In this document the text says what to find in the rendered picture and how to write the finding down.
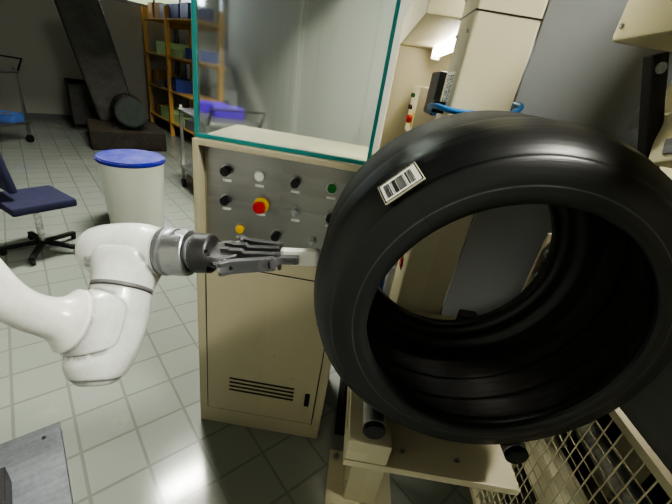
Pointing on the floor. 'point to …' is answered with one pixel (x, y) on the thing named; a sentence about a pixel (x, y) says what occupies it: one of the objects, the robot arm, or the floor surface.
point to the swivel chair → (51, 197)
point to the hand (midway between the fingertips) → (300, 257)
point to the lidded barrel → (132, 185)
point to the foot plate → (342, 483)
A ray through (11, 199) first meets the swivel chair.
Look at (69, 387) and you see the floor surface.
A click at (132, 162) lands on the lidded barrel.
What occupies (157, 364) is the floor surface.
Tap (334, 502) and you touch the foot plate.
